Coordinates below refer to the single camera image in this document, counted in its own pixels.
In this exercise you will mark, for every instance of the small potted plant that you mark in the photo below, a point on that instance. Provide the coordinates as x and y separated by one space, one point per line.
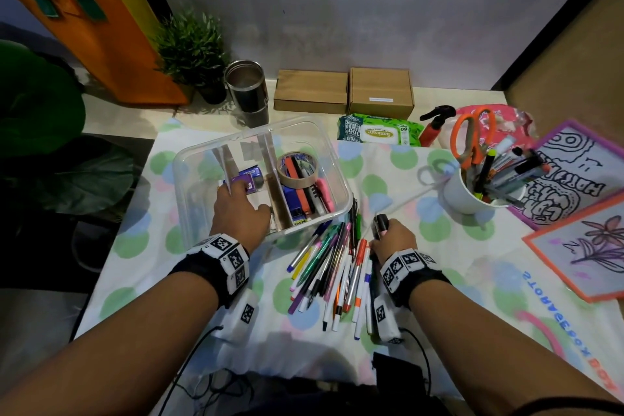
192 50

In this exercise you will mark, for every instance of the marker wristband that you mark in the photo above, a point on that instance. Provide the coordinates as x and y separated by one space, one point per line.
409 269
219 259

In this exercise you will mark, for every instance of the black marker pen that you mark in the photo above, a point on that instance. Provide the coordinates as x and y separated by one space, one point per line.
380 224

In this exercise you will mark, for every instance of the person's left forearm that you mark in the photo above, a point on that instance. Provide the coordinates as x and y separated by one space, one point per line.
112 352

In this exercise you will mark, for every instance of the person's black clothing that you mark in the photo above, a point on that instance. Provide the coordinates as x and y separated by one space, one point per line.
317 401

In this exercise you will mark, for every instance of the polka dot tablecloth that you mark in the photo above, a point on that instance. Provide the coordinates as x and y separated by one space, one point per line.
390 172

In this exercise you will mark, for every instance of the left marker wristband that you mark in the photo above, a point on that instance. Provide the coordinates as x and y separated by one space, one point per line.
219 259

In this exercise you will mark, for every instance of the pink plastic pack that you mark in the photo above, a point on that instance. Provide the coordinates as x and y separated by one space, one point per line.
512 123

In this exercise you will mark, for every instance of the clear box lid red handle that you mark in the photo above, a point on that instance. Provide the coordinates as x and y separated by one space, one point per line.
541 328

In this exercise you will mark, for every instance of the bunch of markers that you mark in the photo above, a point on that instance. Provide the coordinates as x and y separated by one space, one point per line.
512 172

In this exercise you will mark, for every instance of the steel tumbler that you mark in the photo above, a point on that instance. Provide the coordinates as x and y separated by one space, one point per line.
248 94

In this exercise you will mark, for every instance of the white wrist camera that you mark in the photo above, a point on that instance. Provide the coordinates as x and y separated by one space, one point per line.
241 315
385 320

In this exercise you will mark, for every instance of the right marker wristband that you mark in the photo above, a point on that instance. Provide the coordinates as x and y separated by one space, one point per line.
409 269

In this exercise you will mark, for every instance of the small pink scissors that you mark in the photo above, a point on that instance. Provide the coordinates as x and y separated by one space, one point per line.
325 196

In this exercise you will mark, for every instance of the person's right forearm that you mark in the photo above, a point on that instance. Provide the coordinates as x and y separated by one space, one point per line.
487 347

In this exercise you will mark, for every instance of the flat plain cardboard box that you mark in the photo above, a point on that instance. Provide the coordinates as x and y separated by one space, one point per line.
311 89

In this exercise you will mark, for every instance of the large leafy plant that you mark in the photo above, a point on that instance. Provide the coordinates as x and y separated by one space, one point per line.
39 108

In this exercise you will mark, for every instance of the purple framed drawing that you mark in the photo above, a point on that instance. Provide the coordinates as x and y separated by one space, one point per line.
575 172

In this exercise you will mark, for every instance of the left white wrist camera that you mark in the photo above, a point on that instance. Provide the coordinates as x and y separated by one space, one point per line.
241 315

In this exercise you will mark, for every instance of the orange scissors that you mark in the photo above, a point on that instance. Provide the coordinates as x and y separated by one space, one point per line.
470 142

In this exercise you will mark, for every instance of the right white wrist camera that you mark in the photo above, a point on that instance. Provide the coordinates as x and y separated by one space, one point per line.
385 320

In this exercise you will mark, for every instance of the orange felt bag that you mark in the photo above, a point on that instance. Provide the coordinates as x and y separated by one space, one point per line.
112 55

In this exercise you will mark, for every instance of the blue stapler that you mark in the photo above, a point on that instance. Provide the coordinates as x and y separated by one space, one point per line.
295 206

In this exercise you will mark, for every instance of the silver black utility knife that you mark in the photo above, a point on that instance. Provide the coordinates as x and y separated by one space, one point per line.
317 201

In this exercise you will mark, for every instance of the orange framed flower drawing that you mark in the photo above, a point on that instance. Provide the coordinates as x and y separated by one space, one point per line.
585 255

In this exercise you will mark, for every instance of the red spray bottle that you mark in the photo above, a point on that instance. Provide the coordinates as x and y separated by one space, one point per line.
430 133

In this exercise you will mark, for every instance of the green wet wipes pack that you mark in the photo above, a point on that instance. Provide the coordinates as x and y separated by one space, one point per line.
380 132

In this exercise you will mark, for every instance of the labelled cardboard box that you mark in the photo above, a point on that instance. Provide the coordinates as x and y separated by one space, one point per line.
380 89

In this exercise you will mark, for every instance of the clear tape roll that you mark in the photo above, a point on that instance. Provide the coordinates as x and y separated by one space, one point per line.
297 181

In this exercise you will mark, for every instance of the clear plastic organizer box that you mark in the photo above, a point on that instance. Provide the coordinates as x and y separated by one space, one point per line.
195 196

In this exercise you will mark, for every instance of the person's left hand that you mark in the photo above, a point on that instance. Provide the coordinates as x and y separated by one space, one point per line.
239 216

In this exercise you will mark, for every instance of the pile of assorted pens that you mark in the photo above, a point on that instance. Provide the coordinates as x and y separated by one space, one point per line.
331 274

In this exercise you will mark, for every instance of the person's right hand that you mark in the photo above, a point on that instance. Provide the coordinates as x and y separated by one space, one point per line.
395 240

